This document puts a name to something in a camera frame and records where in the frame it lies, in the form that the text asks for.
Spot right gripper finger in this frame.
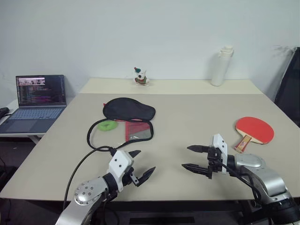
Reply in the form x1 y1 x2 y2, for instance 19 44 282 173
181 163 210 176
187 145 210 154

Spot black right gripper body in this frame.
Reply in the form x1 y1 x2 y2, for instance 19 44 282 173
206 146 224 180

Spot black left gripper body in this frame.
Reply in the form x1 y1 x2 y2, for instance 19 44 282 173
121 161 139 188

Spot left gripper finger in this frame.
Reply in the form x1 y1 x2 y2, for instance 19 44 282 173
135 166 157 188
127 150 142 159

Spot green ring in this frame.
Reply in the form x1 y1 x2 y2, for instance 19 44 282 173
97 121 118 131

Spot black racket cover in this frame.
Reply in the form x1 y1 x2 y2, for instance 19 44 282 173
87 97 157 151

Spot red table tennis paddle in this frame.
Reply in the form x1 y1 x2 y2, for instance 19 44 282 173
233 116 275 153

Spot white dog figurine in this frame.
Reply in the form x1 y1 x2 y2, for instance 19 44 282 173
133 67 150 87

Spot white bottle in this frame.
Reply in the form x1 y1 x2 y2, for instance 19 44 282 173
210 45 235 87

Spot black chair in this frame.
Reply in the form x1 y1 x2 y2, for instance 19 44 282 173
274 46 300 128

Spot white side table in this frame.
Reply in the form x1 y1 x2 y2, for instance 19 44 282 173
0 97 78 145

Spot open laptop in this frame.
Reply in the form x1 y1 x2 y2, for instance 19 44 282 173
0 75 68 135

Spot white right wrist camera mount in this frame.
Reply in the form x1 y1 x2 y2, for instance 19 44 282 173
212 134 229 175

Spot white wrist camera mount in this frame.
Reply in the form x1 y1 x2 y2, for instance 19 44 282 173
212 134 229 175
108 150 135 192

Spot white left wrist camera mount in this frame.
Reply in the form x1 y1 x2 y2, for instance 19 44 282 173
108 150 135 192

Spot black table frame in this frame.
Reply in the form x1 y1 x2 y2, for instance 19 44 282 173
70 200 270 225

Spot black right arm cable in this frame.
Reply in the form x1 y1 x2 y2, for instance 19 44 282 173
217 160 263 208

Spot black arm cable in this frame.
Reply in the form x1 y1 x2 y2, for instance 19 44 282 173
217 160 263 208
62 146 118 209

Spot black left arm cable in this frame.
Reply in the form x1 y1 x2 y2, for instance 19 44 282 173
62 146 118 209

